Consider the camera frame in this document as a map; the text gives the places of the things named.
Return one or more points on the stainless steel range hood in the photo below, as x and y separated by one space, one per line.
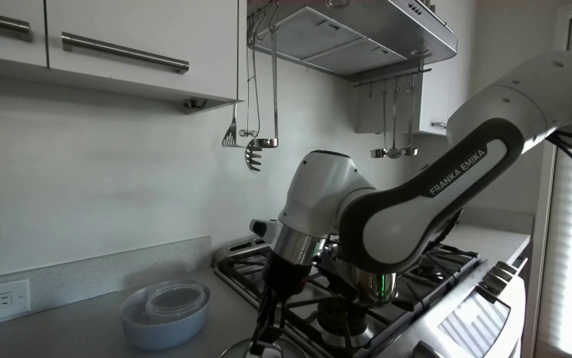
339 39

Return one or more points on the hanging steel ladle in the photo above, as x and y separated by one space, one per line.
273 141

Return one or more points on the light blue bowl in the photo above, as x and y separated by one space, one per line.
160 330

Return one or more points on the under cabinet light fixture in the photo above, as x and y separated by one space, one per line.
196 103

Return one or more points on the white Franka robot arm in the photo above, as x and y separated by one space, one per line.
406 218

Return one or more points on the hanging steel pasta spoon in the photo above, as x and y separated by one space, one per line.
253 157

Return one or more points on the hanging steel utensil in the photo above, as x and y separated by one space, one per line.
394 151
410 151
378 151

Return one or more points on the hanging steel spatula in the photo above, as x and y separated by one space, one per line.
231 137

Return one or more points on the narrow white cabinet door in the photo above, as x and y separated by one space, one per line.
5 41

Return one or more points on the stainless steel gas stove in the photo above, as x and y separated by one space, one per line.
432 310

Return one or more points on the clear plastic container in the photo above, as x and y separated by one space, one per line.
178 300

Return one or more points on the silver stove knob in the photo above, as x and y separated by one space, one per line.
508 270
494 282

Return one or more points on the wide white cabinet door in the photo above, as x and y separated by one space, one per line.
168 26

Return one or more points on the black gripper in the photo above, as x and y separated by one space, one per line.
285 274

